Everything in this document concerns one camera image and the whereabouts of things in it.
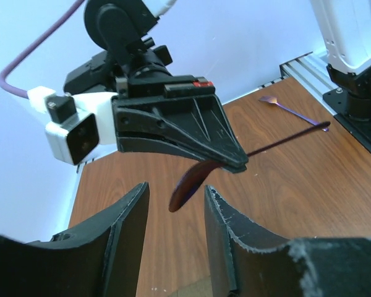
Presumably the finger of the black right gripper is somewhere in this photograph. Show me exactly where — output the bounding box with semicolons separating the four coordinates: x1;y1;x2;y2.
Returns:
111;91;249;165
116;129;247;173

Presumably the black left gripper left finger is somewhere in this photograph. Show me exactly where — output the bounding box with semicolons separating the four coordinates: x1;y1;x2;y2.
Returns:
0;182;150;296

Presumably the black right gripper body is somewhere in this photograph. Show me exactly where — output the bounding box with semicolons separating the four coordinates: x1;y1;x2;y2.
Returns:
63;45;215;98

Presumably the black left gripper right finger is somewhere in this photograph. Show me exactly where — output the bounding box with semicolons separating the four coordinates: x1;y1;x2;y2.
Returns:
205;186;371;296

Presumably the iridescent blue spoon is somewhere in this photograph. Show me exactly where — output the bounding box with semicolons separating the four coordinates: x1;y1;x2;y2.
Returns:
168;121;331;212

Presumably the iridescent purple fork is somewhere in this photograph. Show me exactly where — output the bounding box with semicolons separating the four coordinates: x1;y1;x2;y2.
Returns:
258;96;318;125

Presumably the brown cloth napkin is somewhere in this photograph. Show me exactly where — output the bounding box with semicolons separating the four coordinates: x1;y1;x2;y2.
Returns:
169;277;213;297

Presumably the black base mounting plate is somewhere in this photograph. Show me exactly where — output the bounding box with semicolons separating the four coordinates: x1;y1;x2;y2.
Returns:
323;90;371;153

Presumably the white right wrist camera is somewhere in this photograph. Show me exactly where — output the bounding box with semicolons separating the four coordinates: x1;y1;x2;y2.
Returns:
27;86;117;165

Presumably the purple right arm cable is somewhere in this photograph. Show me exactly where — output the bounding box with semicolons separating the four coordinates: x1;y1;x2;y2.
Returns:
0;0;86;100

